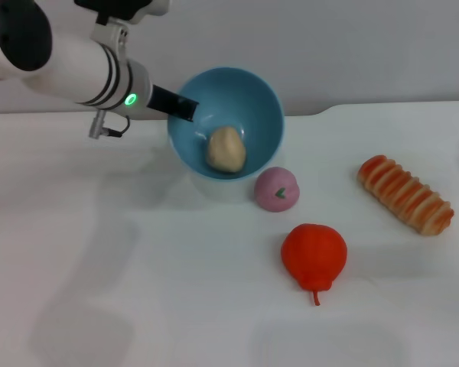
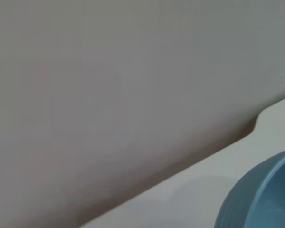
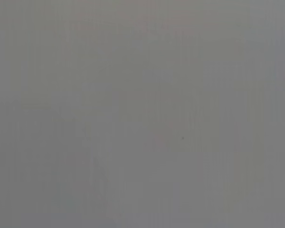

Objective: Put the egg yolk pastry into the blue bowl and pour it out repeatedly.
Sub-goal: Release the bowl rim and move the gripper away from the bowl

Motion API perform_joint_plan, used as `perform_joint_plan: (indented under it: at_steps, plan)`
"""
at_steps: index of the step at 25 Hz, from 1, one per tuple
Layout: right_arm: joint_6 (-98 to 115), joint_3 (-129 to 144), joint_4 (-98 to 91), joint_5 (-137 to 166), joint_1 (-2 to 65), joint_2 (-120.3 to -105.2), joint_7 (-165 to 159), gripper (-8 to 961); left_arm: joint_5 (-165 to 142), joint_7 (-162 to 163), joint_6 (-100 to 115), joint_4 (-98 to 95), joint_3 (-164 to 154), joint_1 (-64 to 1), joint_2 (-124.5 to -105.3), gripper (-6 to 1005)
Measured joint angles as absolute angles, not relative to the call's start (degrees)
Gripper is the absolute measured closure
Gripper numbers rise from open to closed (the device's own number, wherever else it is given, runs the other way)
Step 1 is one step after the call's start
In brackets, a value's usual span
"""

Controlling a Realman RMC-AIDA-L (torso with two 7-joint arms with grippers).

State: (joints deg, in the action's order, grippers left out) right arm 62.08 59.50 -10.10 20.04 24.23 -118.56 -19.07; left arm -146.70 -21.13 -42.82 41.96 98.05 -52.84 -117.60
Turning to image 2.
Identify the blue plastic bowl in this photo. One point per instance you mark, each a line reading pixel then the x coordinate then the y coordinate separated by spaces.
pixel 263 190

